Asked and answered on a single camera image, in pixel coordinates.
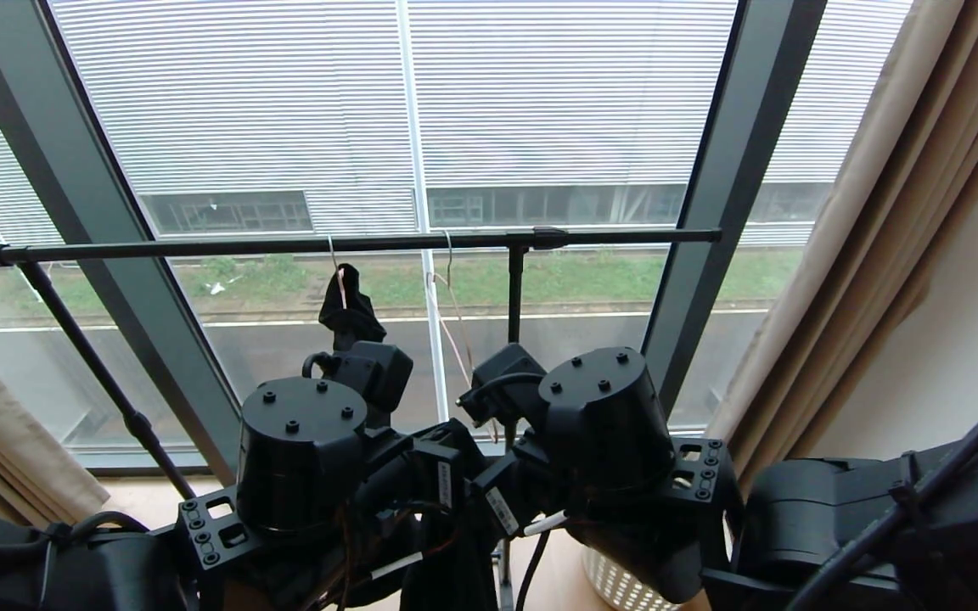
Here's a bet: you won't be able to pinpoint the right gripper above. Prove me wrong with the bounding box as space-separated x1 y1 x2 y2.
470 431 579 544

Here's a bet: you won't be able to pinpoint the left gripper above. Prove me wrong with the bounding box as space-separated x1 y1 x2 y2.
353 420 490 544

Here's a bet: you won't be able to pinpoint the black shorts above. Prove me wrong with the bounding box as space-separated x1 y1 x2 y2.
318 262 389 354

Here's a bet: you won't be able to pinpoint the pink clothes hanger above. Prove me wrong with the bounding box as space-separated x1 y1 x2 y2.
327 235 352 311
426 229 500 444

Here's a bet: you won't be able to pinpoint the white laundry basket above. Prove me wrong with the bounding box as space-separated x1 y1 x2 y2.
580 543 687 611

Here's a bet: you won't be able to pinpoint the black clothes rack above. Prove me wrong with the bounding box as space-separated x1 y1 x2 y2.
0 227 723 611

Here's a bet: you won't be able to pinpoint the window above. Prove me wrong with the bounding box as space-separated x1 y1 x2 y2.
0 0 914 472

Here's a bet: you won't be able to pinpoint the beige curtain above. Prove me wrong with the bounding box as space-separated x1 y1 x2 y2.
704 0 978 486
0 317 113 529

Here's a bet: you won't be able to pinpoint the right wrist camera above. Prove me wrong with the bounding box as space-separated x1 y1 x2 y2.
456 343 551 427

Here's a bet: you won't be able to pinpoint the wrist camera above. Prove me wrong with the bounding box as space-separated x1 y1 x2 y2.
456 343 551 427
301 340 414 428

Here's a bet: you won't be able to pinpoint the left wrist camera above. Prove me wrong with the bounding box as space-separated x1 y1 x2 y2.
301 340 414 428

